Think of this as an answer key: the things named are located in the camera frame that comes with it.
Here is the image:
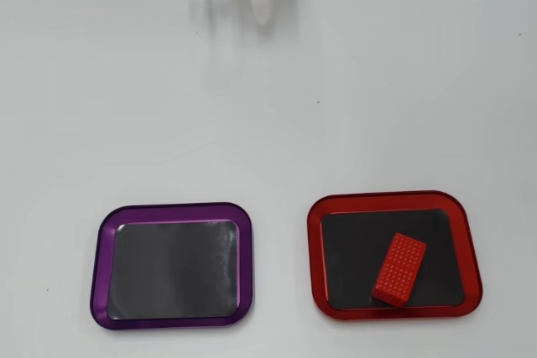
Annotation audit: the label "red rectangular block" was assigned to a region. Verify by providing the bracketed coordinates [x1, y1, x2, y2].
[370, 231, 428, 309]

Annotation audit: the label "red metal tray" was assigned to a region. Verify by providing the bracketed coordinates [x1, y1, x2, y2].
[306, 189, 484, 322]

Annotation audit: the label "purple metal tray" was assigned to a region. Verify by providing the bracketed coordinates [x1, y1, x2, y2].
[89, 202, 256, 332]

